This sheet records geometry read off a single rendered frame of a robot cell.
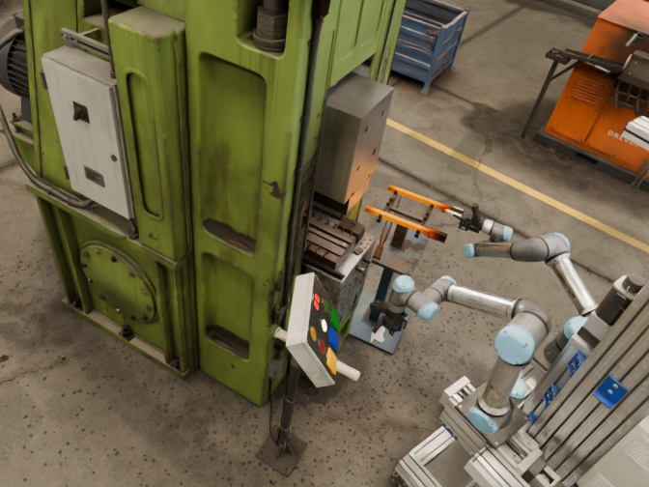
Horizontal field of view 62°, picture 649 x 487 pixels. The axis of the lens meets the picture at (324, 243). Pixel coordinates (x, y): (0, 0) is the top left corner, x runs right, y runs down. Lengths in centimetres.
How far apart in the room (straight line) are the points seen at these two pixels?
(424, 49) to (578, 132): 175
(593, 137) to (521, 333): 415
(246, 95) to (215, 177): 43
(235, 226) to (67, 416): 147
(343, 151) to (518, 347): 93
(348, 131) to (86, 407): 205
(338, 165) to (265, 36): 60
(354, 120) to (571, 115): 400
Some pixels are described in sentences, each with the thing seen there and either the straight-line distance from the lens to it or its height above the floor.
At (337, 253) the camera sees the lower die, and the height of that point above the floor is 99.
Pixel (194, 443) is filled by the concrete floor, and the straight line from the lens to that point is 308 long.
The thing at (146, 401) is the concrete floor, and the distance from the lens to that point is 322.
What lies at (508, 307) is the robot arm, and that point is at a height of 138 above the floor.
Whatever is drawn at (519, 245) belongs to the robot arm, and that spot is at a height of 111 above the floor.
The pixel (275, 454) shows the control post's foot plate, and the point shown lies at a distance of 303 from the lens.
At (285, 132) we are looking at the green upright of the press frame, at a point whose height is 176.
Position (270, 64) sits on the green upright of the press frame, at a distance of 178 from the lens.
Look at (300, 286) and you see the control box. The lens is 212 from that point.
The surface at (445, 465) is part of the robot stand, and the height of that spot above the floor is 21.
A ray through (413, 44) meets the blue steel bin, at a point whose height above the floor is 45.
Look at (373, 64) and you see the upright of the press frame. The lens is 236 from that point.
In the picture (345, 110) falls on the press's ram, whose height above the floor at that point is 176.
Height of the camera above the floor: 276
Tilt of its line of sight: 43 degrees down
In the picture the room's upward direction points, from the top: 10 degrees clockwise
